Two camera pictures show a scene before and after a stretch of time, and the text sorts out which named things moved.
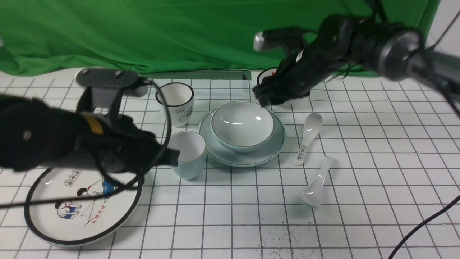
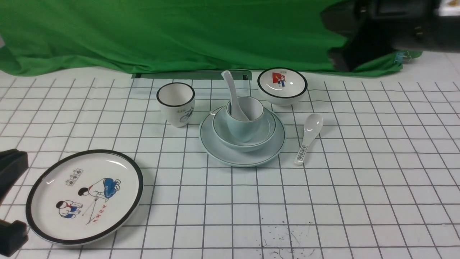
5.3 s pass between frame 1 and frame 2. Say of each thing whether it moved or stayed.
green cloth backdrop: stayed
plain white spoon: moved
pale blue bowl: stayed
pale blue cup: moved
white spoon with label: stayed
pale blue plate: stayed
